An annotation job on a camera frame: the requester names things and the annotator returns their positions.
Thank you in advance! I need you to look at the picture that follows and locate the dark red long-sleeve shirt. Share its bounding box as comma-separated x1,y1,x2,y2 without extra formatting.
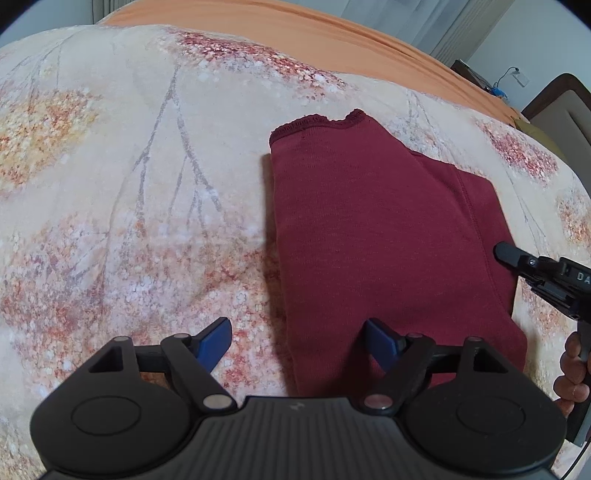
270,110,527,396

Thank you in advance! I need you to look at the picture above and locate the person's right hand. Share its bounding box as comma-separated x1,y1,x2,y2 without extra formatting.
553,332,590,417

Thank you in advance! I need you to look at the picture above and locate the olive green pillow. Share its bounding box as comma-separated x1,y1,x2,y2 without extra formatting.
514,118,566,161

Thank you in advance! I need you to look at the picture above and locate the brown padded headboard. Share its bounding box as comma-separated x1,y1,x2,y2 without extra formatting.
522,73,590,174

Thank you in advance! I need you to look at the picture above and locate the floral beige quilt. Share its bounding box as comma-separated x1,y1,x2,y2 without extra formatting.
1,25,590,479

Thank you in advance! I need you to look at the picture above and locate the dark wooden nightstand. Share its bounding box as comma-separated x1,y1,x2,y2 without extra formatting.
451,59,504,97

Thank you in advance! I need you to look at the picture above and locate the beige side curtain right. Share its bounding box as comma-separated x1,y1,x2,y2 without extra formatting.
416,0,513,66

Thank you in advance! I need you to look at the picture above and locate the orange bed sheet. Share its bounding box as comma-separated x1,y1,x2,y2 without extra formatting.
101,0,521,125

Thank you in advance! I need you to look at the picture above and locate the white wall socket with cable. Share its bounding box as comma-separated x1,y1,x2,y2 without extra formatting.
491,66,530,98

